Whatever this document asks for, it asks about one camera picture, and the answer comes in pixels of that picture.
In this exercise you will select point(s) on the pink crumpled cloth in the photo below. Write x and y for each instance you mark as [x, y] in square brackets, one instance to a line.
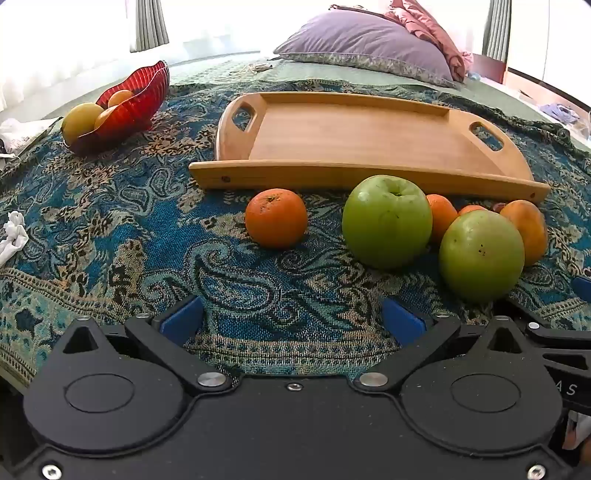
[429, 27]

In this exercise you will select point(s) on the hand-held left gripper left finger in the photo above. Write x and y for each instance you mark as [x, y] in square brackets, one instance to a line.
[182, 321]

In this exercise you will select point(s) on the spotted green apple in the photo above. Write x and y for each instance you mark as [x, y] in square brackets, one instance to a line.
[481, 258]

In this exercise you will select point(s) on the white crumpled tissue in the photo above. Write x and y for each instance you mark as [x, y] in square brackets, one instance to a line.
[14, 235]

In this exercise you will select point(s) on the yellow green round fruit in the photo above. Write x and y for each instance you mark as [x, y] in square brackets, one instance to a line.
[81, 122]

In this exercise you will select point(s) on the dark brown wooden panel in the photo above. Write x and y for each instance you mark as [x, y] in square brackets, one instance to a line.
[490, 68]

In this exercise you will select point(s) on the mandarin orange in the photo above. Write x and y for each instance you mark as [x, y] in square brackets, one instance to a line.
[276, 219]

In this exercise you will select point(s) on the white printed paper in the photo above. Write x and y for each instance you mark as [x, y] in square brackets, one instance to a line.
[23, 136]

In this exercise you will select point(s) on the large yellowish orange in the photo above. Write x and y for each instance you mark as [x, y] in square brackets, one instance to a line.
[531, 228]

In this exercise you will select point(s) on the small orange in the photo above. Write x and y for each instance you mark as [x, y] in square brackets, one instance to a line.
[443, 214]
[471, 210]

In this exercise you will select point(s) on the white sheer curtain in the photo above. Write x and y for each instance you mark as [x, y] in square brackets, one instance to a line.
[69, 46]

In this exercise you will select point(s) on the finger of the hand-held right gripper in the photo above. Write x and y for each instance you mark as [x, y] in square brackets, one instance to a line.
[563, 339]
[583, 284]

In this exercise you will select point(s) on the blue paisley blanket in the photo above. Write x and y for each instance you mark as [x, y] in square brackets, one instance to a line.
[138, 230]

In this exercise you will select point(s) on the light blue cloth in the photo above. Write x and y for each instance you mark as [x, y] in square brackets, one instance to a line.
[558, 113]

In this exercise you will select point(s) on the grey green curtain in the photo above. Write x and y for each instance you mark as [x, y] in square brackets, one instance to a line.
[148, 23]
[497, 27]

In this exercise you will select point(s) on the large green apple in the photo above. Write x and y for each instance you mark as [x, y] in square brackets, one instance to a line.
[387, 224]

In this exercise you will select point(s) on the purple pillow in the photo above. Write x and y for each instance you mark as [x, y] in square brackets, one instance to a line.
[364, 44]

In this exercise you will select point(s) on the red glass bowl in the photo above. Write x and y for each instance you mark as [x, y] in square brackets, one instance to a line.
[138, 97]

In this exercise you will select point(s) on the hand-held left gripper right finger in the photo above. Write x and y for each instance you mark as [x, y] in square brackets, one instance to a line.
[401, 321]

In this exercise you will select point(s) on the dark purple passion fruit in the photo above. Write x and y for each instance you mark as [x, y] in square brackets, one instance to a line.
[498, 207]

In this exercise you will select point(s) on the orange in bowl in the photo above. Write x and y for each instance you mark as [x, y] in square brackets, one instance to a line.
[121, 98]
[105, 119]

